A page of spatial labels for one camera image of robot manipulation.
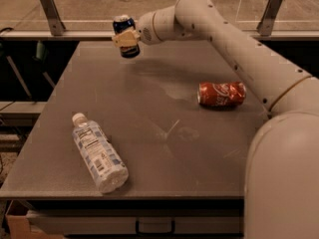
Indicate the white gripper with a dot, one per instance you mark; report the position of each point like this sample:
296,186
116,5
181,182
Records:
145,29

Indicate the blue pepsi can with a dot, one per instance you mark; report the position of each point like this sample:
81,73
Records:
120,24

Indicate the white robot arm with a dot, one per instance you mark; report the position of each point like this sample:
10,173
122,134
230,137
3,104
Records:
281,189

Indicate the red coca-cola can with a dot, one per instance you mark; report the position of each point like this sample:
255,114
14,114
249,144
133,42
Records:
221,95

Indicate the clear plastic water bottle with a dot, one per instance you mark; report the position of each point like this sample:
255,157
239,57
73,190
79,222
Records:
105,165

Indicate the cardboard box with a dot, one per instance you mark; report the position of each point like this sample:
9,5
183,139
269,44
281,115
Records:
20,227

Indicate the left metal bracket post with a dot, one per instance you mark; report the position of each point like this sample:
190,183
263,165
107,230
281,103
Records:
55,23

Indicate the metal bracket post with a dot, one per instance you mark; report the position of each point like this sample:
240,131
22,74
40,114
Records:
55,23
266,24

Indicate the right metal bracket post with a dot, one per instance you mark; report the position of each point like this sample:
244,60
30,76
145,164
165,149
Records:
266,24

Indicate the grey drawer with handle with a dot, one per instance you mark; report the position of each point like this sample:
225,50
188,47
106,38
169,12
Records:
72,223

